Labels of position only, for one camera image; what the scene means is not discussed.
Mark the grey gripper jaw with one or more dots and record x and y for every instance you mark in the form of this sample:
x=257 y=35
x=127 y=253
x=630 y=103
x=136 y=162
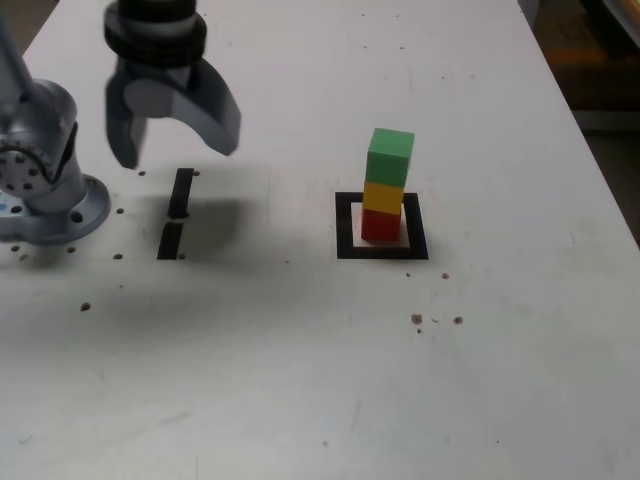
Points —
x=120 y=135
x=215 y=117

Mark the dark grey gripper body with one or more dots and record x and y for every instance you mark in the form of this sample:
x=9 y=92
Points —
x=160 y=74

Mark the green cube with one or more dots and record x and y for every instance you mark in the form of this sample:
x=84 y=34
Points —
x=389 y=160

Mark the yellow cube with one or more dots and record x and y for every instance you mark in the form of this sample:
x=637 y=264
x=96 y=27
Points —
x=382 y=199

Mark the red cube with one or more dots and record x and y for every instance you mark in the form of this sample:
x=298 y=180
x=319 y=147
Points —
x=380 y=227

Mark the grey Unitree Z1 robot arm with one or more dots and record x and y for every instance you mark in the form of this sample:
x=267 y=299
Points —
x=45 y=210

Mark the black tape square outline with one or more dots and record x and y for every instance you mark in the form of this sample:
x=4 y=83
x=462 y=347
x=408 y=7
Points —
x=345 y=225

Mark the black tape strip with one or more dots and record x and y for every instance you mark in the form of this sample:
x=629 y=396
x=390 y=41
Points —
x=180 y=195

